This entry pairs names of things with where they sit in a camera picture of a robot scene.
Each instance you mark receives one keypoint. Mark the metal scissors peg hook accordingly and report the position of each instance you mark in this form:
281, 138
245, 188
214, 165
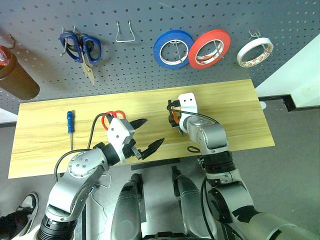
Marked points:
65, 45

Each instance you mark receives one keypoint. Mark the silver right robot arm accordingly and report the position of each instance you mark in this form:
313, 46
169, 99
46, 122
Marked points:
212, 137

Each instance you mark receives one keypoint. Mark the orange and black pliers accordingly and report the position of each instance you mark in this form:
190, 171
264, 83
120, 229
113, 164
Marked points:
176, 116

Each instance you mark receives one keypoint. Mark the metal tape peg hook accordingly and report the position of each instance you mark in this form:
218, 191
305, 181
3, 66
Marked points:
255, 33
178, 51
218, 50

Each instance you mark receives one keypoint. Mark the black trouser leg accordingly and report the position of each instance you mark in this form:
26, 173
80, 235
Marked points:
7, 226

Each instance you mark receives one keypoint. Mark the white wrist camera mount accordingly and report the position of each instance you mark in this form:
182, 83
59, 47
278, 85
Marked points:
187, 101
116, 132

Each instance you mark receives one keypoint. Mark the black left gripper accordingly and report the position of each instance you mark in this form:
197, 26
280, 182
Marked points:
130, 146

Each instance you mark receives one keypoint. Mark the white tape roll red print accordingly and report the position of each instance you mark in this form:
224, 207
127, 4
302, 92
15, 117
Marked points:
250, 43

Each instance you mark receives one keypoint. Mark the dark grey rounded housing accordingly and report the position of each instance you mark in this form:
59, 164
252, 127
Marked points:
190, 200
127, 207

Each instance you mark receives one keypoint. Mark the small white plastic bottle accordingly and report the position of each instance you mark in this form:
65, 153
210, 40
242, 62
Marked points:
263, 105

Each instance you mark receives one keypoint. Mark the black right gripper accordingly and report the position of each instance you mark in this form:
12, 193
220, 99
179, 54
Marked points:
173, 104

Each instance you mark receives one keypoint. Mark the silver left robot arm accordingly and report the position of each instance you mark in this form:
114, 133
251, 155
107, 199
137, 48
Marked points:
80, 172

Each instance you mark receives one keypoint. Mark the light wooden table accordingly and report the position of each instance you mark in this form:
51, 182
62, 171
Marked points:
212, 100

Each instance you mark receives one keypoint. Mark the dark round cup holder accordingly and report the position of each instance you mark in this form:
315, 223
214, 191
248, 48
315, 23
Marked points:
20, 82

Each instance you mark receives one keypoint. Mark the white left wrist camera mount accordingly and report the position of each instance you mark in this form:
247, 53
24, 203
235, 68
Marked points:
116, 132

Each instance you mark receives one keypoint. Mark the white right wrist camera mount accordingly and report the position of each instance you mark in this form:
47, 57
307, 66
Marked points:
187, 101

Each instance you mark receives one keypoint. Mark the grey and white sneaker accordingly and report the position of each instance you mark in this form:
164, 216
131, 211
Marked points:
28, 203

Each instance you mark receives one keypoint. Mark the blue tape roll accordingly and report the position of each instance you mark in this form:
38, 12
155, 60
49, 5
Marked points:
160, 42

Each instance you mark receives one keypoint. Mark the grey perforated pegboard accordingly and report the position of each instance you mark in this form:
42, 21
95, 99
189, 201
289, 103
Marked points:
150, 15

